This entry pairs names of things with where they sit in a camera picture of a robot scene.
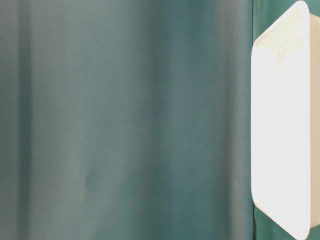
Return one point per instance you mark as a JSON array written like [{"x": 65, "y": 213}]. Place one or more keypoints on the green table cloth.
[{"x": 129, "y": 119}]

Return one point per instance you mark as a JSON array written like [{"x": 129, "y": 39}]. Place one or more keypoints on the white plastic case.
[{"x": 285, "y": 121}]

